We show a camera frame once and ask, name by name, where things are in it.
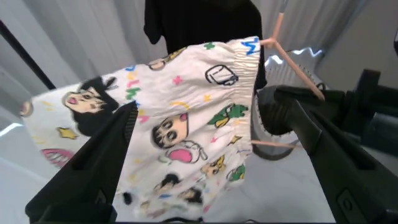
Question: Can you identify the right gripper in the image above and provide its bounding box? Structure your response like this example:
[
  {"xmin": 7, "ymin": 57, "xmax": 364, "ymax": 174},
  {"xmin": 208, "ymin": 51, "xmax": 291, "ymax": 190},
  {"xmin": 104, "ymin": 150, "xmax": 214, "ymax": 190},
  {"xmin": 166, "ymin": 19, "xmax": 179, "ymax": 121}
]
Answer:
[{"xmin": 275, "ymin": 68, "xmax": 398, "ymax": 156}]

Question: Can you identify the white laundry basket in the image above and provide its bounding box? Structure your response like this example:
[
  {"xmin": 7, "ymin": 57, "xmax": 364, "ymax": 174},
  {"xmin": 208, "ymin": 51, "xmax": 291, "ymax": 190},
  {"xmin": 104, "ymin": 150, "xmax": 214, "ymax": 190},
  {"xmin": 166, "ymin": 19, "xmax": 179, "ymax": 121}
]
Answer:
[{"xmin": 250, "ymin": 55, "xmax": 327, "ymax": 161}]

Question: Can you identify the white curtain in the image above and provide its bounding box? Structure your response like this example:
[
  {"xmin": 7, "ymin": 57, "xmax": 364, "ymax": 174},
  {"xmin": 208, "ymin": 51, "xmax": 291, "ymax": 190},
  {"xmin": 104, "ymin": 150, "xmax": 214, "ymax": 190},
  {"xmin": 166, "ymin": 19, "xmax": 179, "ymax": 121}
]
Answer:
[{"xmin": 0, "ymin": 0, "xmax": 371, "ymax": 131}]

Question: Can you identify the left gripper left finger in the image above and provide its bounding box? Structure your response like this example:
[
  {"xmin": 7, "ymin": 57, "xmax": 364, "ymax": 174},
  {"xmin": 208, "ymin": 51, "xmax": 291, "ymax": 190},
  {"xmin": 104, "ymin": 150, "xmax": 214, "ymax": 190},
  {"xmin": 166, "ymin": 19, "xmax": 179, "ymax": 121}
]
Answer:
[{"xmin": 25, "ymin": 101, "xmax": 139, "ymax": 223}]

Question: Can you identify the cream printed garment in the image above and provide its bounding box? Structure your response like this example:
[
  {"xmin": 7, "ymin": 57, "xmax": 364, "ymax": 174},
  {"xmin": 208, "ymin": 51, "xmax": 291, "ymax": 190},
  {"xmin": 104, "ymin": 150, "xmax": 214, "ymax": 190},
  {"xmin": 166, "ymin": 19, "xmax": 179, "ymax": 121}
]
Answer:
[{"xmin": 20, "ymin": 35, "xmax": 261, "ymax": 222}]

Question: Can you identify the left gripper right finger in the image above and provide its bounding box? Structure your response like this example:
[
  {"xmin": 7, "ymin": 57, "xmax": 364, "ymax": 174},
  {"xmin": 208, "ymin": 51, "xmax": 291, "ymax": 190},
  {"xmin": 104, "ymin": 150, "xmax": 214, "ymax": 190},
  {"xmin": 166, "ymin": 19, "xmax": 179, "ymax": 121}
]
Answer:
[{"xmin": 289, "ymin": 100, "xmax": 398, "ymax": 223}]

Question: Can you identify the pink clothes hanger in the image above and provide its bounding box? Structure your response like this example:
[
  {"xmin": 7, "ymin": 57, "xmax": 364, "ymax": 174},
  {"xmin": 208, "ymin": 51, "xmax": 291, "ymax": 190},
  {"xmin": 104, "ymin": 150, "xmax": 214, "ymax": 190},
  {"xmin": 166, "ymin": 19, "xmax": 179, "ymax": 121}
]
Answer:
[{"xmin": 250, "ymin": 0, "xmax": 326, "ymax": 149}]

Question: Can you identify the black garment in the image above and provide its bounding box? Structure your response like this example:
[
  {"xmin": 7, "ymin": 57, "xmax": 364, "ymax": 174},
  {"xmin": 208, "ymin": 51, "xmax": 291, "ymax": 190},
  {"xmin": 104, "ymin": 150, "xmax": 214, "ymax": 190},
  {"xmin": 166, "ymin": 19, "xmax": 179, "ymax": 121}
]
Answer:
[{"xmin": 143, "ymin": 0, "xmax": 267, "ymax": 91}]

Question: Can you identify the black clothes rack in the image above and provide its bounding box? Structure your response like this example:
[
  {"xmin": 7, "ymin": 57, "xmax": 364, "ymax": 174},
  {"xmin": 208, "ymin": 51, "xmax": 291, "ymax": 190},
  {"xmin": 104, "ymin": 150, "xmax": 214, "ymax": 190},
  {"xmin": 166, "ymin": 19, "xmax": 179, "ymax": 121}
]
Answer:
[{"xmin": 0, "ymin": 20, "xmax": 57, "ymax": 91}]

